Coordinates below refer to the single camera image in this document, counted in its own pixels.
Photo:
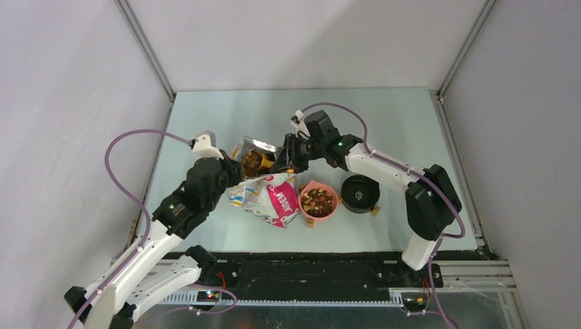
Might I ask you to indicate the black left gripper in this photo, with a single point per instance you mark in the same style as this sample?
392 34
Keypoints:
232 167

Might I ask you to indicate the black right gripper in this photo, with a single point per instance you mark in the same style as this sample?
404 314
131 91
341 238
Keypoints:
287 157

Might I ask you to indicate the yellow plastic scoop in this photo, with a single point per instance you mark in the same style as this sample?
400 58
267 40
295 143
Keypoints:
264 163

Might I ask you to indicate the printed cat food bag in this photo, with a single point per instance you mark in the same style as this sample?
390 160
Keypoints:
271 197

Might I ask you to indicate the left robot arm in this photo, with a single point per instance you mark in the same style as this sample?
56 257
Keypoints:
123 294

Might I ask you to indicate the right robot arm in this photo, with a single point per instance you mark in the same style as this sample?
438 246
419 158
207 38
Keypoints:
432 203

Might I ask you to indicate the pink pet bowl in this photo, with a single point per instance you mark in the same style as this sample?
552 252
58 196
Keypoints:
314 184

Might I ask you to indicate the black pet bowl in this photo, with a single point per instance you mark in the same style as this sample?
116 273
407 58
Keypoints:
360 194

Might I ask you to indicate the brown kibble in bag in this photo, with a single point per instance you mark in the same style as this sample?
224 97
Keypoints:
251 164

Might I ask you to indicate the kibble in pink bowl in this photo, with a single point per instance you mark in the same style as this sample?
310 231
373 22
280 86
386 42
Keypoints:
317 202

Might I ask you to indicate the wooden bowl stand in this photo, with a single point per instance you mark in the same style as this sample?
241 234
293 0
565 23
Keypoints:
342 214

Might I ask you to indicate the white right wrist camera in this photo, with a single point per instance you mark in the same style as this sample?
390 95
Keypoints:
297 121

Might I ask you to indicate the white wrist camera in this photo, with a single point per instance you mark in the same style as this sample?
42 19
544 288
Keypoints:
297 121
204 146

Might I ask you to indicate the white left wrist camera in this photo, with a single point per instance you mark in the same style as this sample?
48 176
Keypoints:
204 146

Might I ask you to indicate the aluminium corner frame post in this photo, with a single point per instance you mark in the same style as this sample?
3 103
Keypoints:
466 46

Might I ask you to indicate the left aluminium frame post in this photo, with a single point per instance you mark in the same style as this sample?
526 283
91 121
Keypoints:
135 27

